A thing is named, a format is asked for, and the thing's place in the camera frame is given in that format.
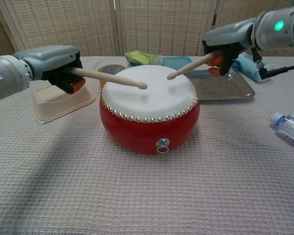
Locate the stainless steel rectangular tray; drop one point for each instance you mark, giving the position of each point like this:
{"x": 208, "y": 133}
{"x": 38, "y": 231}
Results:
{"x": 220, "y": 88}

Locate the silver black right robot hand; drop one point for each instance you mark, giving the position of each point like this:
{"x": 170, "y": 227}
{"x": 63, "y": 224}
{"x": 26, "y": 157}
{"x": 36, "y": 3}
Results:
{"x": 227, "y": 31}

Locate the woven folding screen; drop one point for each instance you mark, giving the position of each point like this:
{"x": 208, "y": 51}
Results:
{"x": 137, "y": 24}

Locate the white bottle with blue label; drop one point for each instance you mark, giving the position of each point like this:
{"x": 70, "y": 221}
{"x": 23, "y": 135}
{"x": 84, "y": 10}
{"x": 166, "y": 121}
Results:
{"x": 247, "y": 68}

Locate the brown packing tape roll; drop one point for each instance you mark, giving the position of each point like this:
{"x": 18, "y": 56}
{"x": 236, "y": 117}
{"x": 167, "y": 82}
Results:
{"x": 112, "y": 69}

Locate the wooden drumstick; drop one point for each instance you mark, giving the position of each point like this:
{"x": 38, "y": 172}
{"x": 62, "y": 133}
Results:
{"x": 112, "y": 78}
{"x": 188, "y": 67}

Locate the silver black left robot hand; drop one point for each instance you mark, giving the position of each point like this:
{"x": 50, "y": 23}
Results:
{"x": 49, "y": 58}

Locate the beige plastic food container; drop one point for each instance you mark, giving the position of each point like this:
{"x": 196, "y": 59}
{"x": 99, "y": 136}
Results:
{"x": 63, "y": 105}

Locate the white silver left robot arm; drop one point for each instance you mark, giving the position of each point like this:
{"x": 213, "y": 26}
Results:
{"x": 7, "y": 76}

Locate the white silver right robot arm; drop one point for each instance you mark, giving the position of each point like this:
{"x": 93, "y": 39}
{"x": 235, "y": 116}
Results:
{"x": 284, "y": 31}

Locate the blue plastic container lid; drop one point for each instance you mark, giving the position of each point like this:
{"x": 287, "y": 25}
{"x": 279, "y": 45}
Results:
{"x": 174, "y": 62}

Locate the clear plastic water bottle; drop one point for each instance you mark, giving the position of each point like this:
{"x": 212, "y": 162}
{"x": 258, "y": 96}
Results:
{"x": 289, "y": 127}

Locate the green clear snack bag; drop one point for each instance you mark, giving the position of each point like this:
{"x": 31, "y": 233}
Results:
{"x": 139, "y": 57}

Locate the beige waffle weave tablecloth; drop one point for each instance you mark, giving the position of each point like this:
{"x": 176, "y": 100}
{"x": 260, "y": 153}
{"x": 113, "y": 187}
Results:
{"x": 147, "y": 200}

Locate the red drum with white skin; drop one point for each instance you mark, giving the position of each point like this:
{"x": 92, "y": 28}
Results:
{"x": 137, "y": 132}

